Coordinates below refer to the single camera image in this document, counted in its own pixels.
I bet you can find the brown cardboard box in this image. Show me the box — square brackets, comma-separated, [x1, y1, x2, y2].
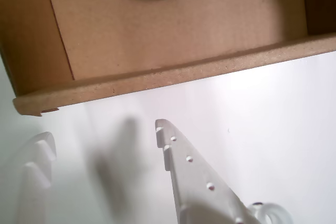
[0, 0, 336, 117]

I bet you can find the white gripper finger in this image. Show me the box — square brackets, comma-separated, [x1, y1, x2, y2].
[154, 118, 260, 224]
[13, 131, 57, 224]

